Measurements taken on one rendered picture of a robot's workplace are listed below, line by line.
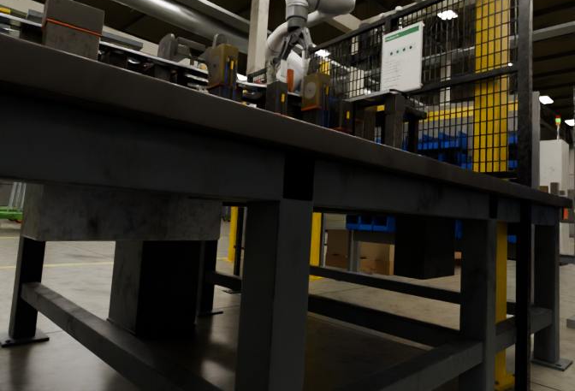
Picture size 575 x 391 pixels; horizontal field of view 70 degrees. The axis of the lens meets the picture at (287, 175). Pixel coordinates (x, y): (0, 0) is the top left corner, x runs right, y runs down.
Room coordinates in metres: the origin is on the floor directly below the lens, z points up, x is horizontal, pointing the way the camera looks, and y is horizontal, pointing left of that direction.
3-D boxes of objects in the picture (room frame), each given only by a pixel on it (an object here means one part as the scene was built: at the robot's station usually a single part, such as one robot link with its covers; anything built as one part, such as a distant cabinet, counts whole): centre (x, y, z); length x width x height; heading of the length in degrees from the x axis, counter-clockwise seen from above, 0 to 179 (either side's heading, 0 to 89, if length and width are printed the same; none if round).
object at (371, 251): (4.92, -1.18, 0.52); 1.20 x 0.80 x 1.05; 139
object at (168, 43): (1.54, 0.42, 0.95); 0.18 x 0.13 x 0.49; 128
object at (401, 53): (1.86, -0.50, 1.30); 0.23 x 0.02 x 0.31; 38
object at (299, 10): (1.60, 0.00, 1.36); 0.09 x 0.09 x 0.06
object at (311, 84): (1.39, -0.09, 0.87); 0.12 x 0.07 x 0.35; 38
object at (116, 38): (1.44, 0.76, 1.16); 0.37 x 0.14 x 0.02; 128
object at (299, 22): (1.60, 0.00, 1.29); 0.08 x 0.07 x 0.09; 38
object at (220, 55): (1.20, 0.21, 0.87); 0.12 x 0.07 x 0.35; 38
